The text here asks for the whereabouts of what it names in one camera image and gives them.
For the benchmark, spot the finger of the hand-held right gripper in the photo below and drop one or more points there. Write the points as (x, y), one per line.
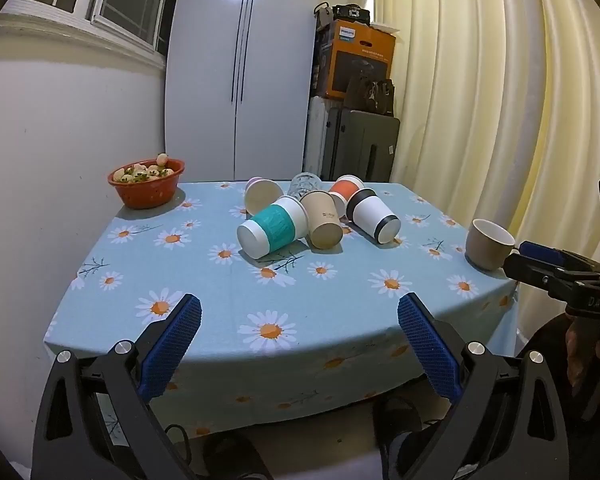
(540, 251)
(530, 272)

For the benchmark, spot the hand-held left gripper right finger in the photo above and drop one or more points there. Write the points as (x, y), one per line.
(427, 347)

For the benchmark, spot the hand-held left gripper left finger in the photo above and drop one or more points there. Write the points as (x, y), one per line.
(172, 347)

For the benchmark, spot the beige mug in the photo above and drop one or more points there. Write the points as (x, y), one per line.
(485, 245)

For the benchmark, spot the white cup with black bands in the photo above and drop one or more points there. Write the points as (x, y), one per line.
(372, 215)

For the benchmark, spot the white cup with teal sleeve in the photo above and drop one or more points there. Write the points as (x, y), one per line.
(275, 227)

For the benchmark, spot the brown paper cup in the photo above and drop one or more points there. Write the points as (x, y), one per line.
(322, 220)

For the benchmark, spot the lilac cup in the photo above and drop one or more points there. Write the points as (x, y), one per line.
(262, 197)

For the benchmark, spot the white cup with orange sleeve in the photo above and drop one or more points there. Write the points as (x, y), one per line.
(344, 189)

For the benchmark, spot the person's right hand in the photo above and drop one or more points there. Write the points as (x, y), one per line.
(575, 360)

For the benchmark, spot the black shoe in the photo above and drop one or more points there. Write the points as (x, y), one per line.
(405, 425)
(235, 455)

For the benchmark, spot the blue daisy tablecloth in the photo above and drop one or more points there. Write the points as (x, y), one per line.
(280, 305)

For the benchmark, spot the red plastic bowl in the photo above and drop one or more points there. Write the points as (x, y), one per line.
(147, 192)

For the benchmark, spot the cream curtain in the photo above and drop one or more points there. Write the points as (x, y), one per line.
(480, 85)

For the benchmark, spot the pile of pale fruits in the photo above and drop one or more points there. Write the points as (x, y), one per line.
(140, 172)

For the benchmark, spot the clear glass tumbler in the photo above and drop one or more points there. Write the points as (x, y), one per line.
(305, 185)

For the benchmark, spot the grey suitcase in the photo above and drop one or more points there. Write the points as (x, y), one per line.
(360, 145)

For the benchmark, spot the dark brown bag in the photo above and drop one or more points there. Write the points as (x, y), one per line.
(372, 92)

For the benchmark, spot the white storage unit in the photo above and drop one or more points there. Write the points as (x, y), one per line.
(314, 135)

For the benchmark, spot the orange and black cardboard box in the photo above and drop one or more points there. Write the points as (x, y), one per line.
(360, 60)

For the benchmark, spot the white wardrobe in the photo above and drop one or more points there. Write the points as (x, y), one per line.
(205, 75)

